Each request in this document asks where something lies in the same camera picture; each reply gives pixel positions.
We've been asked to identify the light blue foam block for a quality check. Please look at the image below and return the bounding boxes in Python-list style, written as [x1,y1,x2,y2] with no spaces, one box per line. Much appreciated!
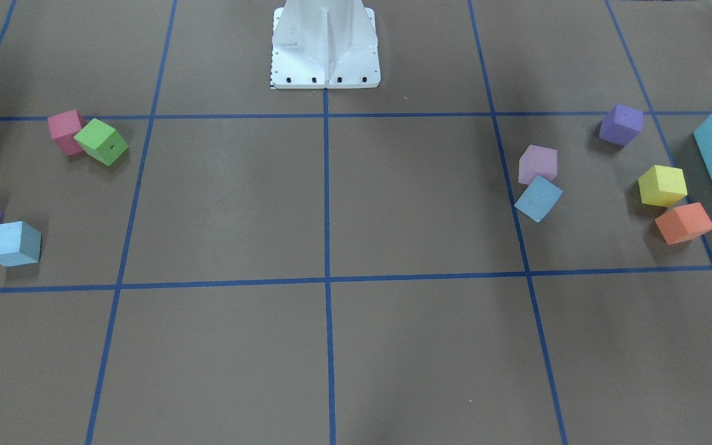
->
[0,221,42,267]
[514,176,564,223]

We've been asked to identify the pink foam block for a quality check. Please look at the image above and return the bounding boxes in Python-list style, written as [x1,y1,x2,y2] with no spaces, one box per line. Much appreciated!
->
[47,109,87,156]
[518,145,559,185]

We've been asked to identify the green foam block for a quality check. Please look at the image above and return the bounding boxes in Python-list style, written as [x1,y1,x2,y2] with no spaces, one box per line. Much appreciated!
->
[74,118,129,166]

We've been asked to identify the yellow foam block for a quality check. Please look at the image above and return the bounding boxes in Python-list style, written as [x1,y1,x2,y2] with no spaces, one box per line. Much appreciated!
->
[637,164,689,208]

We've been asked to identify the orange foam block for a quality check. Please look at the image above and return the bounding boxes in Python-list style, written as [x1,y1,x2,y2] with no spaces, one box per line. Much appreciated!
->
[655,202,712,245]

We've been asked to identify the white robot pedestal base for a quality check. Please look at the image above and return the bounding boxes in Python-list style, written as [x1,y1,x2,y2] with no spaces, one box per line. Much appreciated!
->
[269,1,381,90]

